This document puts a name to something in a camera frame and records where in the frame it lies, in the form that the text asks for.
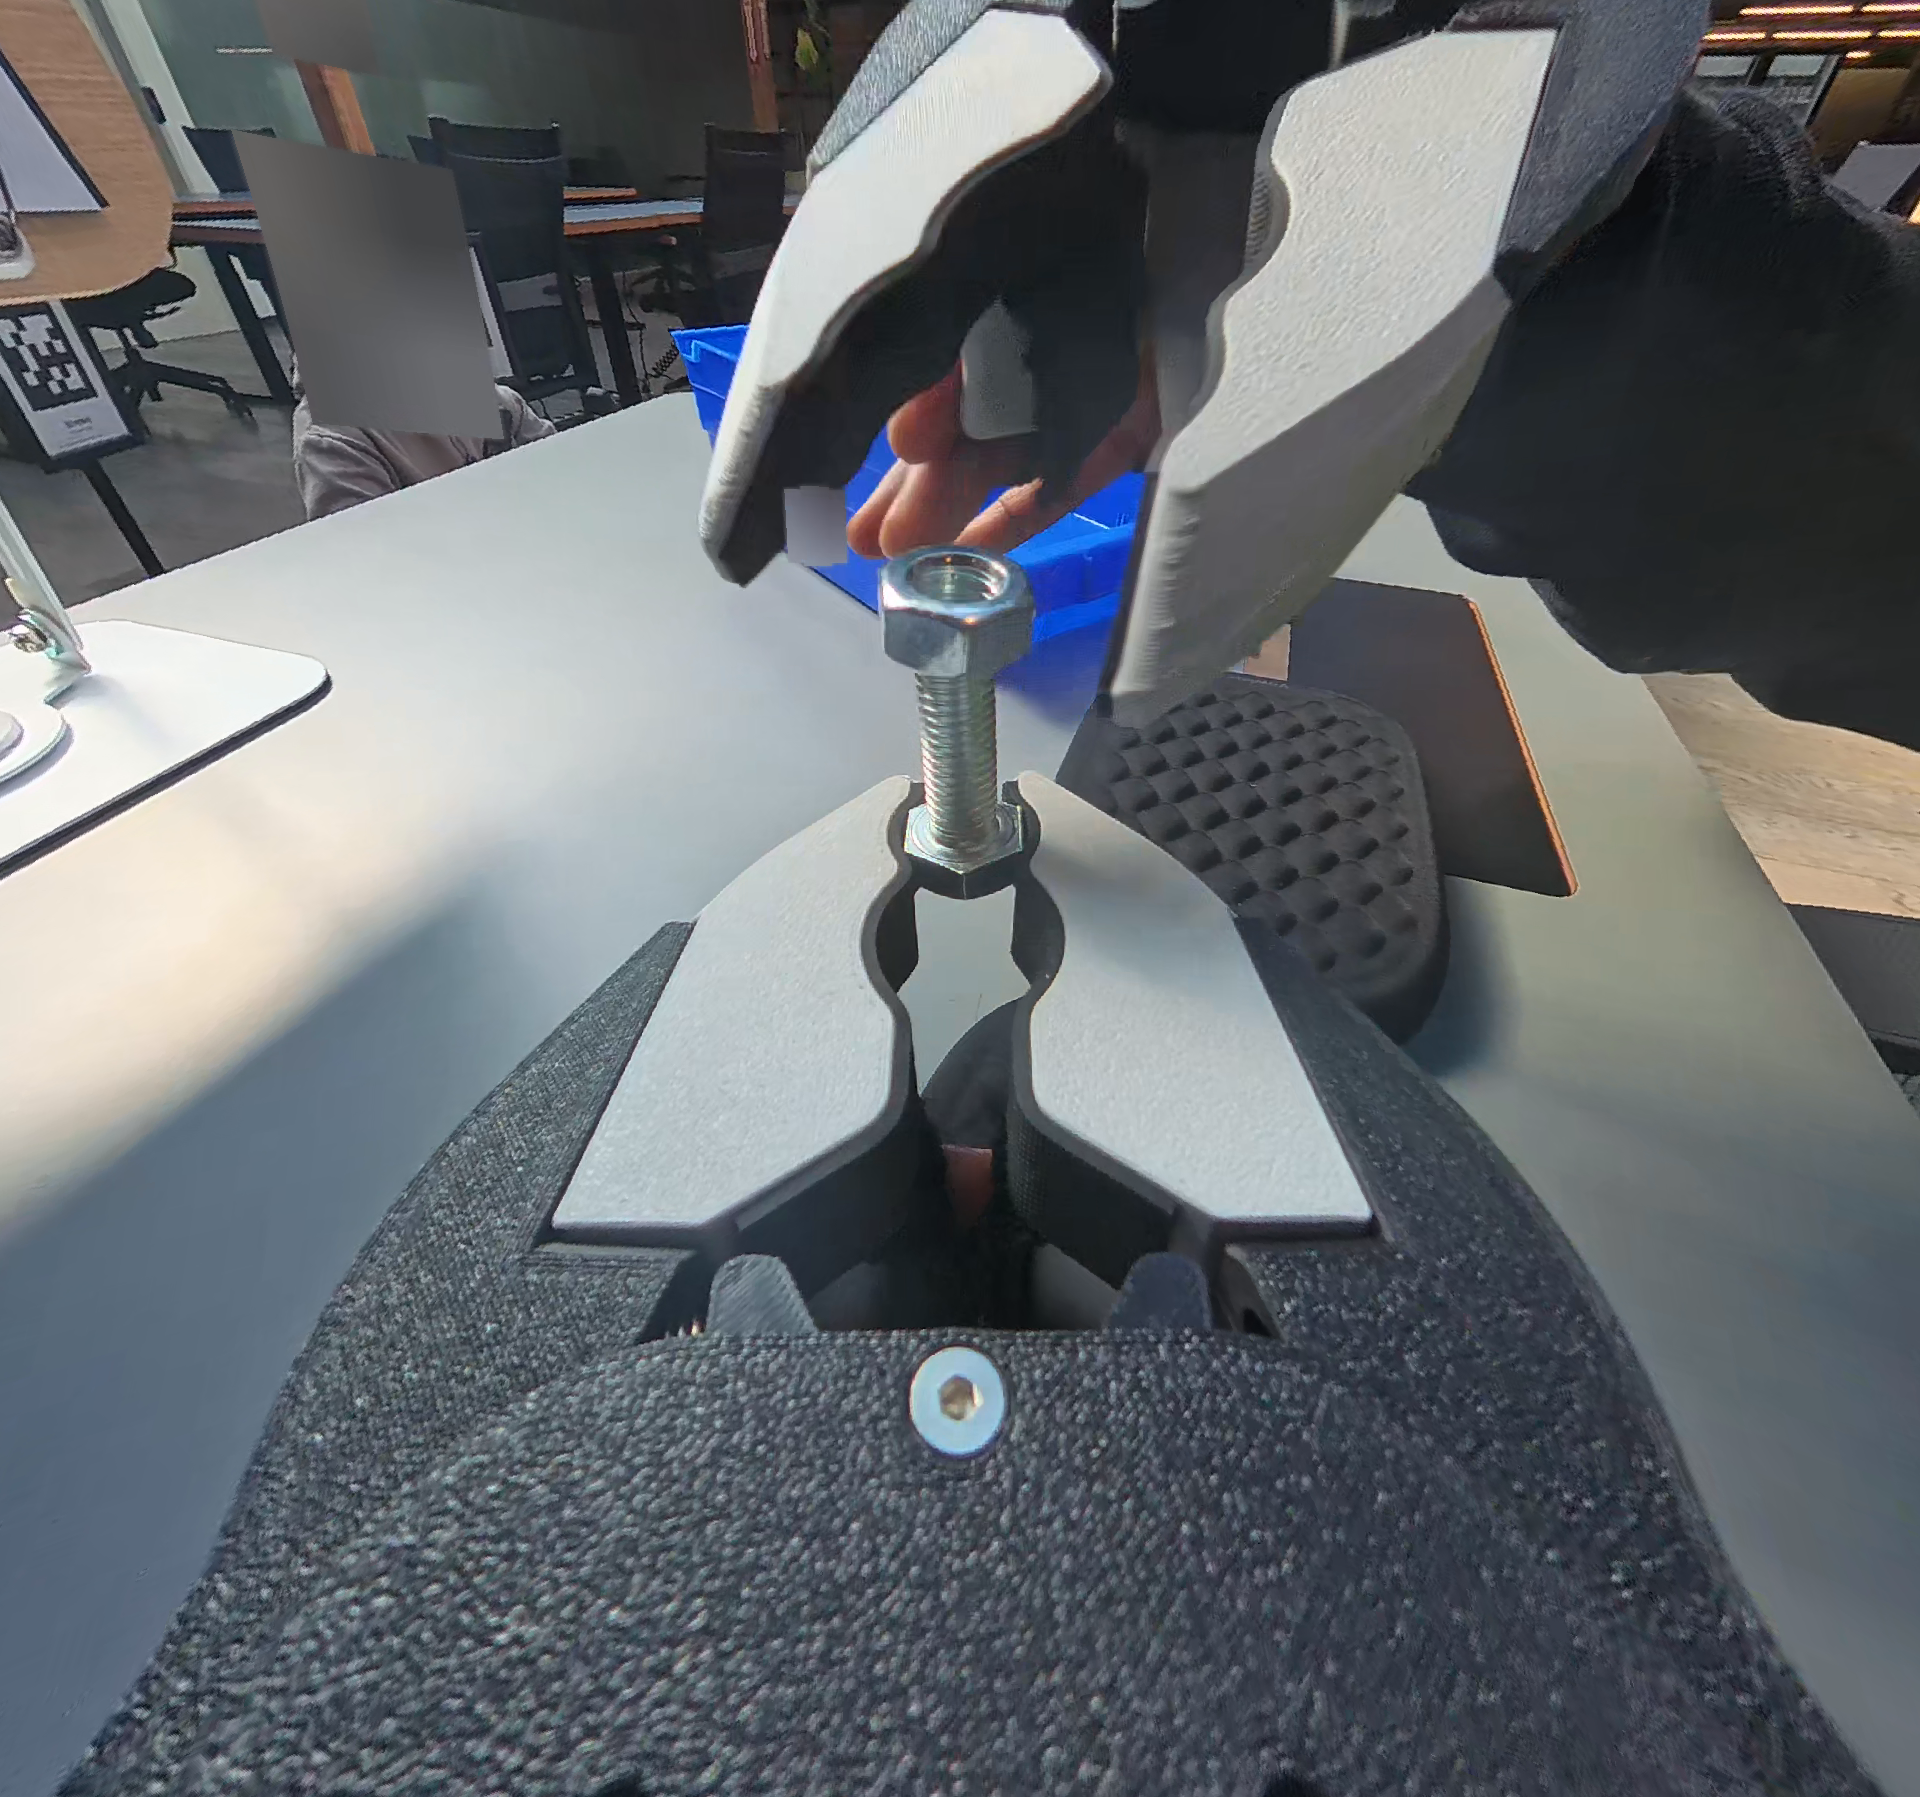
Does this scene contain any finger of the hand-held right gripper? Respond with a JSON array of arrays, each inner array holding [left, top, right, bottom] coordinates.
[[1106, 29, 1563, 726], [698, 8, 1117, 588]]

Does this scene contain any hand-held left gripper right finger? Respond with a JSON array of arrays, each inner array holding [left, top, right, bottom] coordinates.
[[1008, 771, 1379, 1247]]

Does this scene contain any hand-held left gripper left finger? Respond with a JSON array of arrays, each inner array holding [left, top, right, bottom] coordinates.
[[547, 776, 939, 1250]]

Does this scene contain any blue plastic bin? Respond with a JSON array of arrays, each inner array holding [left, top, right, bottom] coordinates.
[[673, 322, 1159, 702]]

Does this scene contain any silver bolt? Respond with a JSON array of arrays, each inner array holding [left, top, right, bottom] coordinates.
[[897, 666, 1028, 904]]

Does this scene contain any silver hex nut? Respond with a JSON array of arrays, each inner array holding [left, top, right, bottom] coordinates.
[[880, 546, 1040, 677]]

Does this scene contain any person's right forearm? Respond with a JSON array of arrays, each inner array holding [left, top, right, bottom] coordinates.
[[1410, 87, 1920, 758]]

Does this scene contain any person's left hand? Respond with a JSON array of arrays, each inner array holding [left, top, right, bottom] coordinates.
[[920, 996, 1040, 1223]]

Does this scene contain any person's right hand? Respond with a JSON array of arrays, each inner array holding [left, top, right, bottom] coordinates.
[[845, 154, 1169, 563]]

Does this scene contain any black office chair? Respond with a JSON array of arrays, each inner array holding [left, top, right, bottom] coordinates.
[[75, 265, 257, 427], [698, 123, 795, 328], [425, 119, 603, 419]]

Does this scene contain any grey wood-edged table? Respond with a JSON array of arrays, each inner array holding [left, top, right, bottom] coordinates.
[[170, 186, 795, 252]]

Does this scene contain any black honeycomb wrist rest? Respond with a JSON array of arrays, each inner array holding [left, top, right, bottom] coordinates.
[[1057, 677, 1452, 1040]]

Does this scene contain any dark mesh chair seat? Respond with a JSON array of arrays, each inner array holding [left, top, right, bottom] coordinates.
[[1784, 904, 1920, 1080]]

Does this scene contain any instruction sheet on stand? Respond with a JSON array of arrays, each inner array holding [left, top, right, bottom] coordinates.
[[0, 0, 177, 287]]

